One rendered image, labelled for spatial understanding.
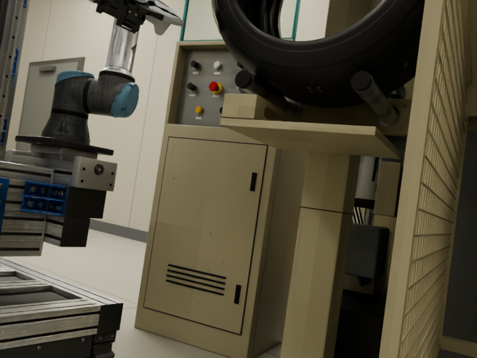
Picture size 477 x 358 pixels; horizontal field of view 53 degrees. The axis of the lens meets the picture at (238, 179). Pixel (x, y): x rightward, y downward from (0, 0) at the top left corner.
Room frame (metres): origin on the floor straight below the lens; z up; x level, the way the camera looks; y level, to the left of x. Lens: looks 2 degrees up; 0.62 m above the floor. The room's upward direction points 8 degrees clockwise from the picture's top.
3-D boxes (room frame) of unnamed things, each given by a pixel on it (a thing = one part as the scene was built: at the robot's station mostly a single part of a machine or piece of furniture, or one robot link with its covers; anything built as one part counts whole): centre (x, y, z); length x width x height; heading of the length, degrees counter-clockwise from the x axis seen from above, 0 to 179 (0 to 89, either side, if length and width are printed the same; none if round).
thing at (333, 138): (1.23, -0.18, 0.80); 0.37 x 0.36 x 0.02; 63
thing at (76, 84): (1.57, 0.57, 0.88); 0.13 x 0.12 x 0.14; 84
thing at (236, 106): (1.29, -0.06, 0.84); 0.36 x 0.09 x 0.06; 153
